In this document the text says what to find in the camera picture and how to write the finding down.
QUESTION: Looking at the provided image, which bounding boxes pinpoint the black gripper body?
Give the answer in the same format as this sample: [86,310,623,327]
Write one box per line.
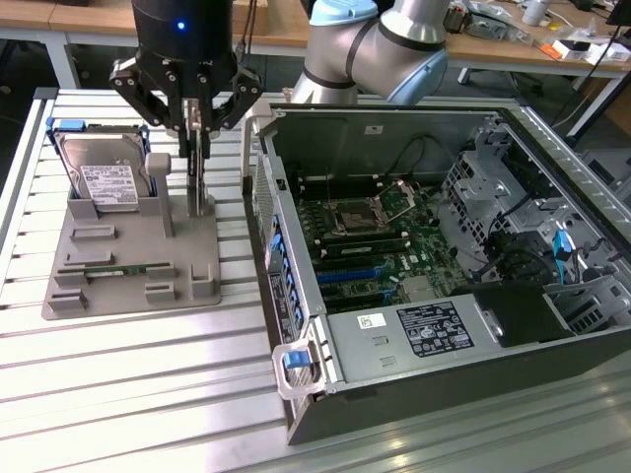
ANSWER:
[131,0,238,100]

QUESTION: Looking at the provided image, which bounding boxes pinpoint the green graphics card black fan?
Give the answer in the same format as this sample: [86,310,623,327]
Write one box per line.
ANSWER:
[184,100,208,216]

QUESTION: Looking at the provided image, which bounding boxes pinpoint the brown cardboard box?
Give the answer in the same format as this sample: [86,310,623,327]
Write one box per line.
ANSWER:
[232,0,270,34]

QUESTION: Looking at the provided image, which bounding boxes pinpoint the blue disk caddy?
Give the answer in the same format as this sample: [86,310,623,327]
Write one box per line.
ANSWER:
[44,117,158,199]

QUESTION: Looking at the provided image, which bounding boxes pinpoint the long wooden desk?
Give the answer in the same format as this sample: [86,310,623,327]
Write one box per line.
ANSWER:
[0,0,311,91]

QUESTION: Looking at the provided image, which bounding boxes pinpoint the silver hard disk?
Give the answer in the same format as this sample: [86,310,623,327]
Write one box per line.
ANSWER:
[57,128,152,214]

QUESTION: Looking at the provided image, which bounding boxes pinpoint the black RAM slot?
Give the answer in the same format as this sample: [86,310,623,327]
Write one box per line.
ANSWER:
[298,174,380,189]
[299,184,382,201]

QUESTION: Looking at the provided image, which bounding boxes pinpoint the gray plastic parts rack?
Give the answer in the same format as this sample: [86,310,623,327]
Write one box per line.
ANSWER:
[39,152,223,321]

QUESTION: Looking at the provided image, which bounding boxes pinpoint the CPU socket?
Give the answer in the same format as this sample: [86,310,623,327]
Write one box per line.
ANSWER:
[334,198,391,234]

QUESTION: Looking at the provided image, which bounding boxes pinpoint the metal socket cover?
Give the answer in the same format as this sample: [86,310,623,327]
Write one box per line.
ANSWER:
[374,179,419,212]

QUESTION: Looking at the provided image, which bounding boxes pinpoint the green RAM stick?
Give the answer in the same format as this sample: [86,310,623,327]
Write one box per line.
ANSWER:
[56,264,149,277]

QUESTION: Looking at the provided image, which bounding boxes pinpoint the black RAM stick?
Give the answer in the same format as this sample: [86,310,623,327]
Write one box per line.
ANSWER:
[318,235,411,261]

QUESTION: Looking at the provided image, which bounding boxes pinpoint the blue card retention clips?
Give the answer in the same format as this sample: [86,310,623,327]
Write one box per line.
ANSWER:
[268,216,305,342]

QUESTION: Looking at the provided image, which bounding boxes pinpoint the blue expansion slot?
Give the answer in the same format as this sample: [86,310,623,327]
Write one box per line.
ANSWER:
[316,267,380,287]

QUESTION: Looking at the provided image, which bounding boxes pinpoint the black expansion slot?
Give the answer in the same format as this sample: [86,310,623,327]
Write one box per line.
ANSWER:
[322,291,389,313]

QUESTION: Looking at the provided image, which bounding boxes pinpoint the green motherboard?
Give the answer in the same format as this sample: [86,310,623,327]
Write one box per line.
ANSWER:
[293,179,467,315]

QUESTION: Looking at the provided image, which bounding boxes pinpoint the gray metal device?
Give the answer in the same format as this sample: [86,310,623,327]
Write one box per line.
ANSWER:
[464,8,512,41]

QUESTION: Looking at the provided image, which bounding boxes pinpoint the cluttered wooden desk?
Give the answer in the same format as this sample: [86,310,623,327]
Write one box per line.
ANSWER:
[443,0,631,139]

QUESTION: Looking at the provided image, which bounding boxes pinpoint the blue case latch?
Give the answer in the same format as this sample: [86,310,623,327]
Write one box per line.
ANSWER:
[281,348,310,371]

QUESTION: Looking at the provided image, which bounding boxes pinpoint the gray power supply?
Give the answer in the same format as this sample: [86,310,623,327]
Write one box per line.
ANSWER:
[324,295,500,386]

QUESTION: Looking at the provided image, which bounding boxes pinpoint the white cup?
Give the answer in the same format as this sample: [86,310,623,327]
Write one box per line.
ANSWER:
[521,0,552,27]

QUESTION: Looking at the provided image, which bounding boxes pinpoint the black cooling fan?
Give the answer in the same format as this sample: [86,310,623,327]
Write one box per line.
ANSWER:
[485,231,559,288]

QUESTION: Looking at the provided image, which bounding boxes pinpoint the white flat box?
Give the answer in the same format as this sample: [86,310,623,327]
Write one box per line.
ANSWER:
[551,36,616,64]

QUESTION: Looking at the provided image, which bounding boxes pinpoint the black plastic air shroud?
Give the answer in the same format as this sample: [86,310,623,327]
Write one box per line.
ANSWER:
[451,283,577,350]

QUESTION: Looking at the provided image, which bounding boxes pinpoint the open black PC case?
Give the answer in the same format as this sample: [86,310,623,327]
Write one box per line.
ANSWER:
[240,101,631,447]

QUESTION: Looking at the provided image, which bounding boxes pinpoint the black monitor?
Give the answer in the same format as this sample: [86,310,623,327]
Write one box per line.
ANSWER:
[605,0,631,27]

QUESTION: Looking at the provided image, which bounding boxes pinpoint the metal disk bay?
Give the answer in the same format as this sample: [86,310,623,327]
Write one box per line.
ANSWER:
[541,274,628,337]

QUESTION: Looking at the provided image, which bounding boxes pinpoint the gray case corner bracket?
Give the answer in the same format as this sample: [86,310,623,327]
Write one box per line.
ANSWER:
[240,101,278,179]
[271,342,327,399]

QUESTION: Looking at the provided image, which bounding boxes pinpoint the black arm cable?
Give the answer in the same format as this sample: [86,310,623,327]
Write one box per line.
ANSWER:
[236,0,258,56]

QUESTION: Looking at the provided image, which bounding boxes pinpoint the thin black wire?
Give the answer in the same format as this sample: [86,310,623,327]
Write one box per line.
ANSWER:
[392,135,456,179]

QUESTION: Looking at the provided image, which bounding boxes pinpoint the blue wire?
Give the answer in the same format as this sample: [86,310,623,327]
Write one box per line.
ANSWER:
[551,229,577,288]

